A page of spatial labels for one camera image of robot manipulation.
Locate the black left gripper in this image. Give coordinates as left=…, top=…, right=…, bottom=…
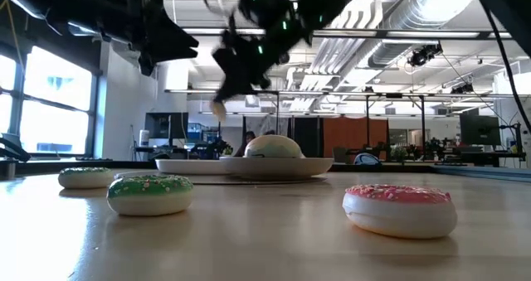
left=123, top=0, right=200, bottom=77

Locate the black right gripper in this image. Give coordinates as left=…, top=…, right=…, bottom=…
left=211, top=0, right=316, bottom=104

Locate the large mint green striped donut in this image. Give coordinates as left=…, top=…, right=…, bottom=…
left=243, top=134, right=304, bottom=159

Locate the black computer monitor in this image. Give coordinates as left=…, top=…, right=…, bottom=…
left=459, top=114, right=502, bottom=147
left=144, top=111, right=190, bottom=141

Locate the black curtain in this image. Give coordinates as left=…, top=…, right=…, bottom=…
left=291, top=116, right=325, bottom=158

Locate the beige round plate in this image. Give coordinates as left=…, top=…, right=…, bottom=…
left=218, top=155, right=335, bottom=180

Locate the white round plate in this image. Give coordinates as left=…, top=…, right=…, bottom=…
left=154, top=157, right=230, bottom=176

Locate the round grey-brown placemat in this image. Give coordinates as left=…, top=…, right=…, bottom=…
left=113, top=170, right=329, bottom=187

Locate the large bright window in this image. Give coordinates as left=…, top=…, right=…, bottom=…
left=0, top=44, right=99, bottom=157

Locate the blue and white object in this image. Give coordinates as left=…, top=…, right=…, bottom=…
left=353, top=152, right=382, bottom=167

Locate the small green sprinkled donut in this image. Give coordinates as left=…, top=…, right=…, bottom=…
left=106, top=174, right=195, bottom=217
left=57, top=167, right=115, bottom=191

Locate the black angled device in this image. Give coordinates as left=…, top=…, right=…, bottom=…
left=0, top=132, right=32, bottom=163

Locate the small pink sprinkled donut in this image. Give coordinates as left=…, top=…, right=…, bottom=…
left=342, top=183, right=459, bottom=240

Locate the orange partition wall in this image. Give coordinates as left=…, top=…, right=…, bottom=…
left=323, top=116, right=390, bottom=158

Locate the black aluminium table frame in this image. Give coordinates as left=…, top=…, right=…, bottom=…
left=0, top=158, right=531, bottom=183

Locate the black overhead frame bar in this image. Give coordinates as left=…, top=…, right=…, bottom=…
left=182, top=26, right=514, bottom=41

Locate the silver ceiling air duct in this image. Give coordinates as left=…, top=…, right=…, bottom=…
left=366, top=0, right=476, bottom=70

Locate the black ceiling mounted camera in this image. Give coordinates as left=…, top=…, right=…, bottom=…
left=407, top=43, right=445, bottom=68

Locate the hanging black cable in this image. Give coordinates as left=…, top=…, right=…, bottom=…
left=476, top=0, right=531, bottom=133

